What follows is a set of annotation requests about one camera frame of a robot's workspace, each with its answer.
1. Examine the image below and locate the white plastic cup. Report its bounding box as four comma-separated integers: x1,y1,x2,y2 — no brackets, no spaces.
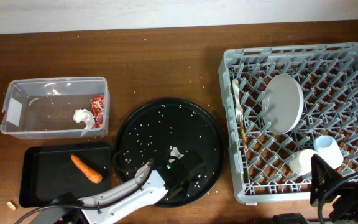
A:
288,149,316,175

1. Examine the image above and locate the orange carrot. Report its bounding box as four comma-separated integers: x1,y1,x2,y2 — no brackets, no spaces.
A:
71,154,103,184

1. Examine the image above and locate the round black tray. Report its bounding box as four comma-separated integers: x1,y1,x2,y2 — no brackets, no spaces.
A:
113,98,226,207

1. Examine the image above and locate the blue plastic cup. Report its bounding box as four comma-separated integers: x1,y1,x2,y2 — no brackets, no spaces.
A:
313,135,344,169

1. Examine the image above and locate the red snack wrapper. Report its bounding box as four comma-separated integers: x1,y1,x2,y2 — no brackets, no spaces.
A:
91,95,105,128

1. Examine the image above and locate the white plastic fork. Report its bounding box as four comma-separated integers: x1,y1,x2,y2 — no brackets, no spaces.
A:
232,79,244,123

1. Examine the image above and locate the clear plastic bin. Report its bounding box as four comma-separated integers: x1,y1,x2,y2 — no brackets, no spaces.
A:
0,77,110,139

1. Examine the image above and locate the grey round plate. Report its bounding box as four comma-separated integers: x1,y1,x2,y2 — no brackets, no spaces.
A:
262,74,304,134

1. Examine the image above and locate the grey plastic dishwasher rack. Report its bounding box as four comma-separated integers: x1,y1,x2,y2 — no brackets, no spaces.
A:
218,42,358,205

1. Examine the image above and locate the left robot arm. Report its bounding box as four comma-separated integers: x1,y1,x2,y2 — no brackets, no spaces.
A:
16,152,205,223

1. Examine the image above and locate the white tissue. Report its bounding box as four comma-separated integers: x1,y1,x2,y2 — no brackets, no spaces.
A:
73,109,96,129

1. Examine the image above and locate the black rectangular tray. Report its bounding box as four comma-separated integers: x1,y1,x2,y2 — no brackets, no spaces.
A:
19,142,111,208

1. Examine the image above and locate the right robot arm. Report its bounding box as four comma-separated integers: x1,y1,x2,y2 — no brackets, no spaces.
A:
310,155,358,223

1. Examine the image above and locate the wooden chopstick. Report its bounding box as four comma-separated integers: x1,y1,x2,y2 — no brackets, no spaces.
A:
240,121,248,149

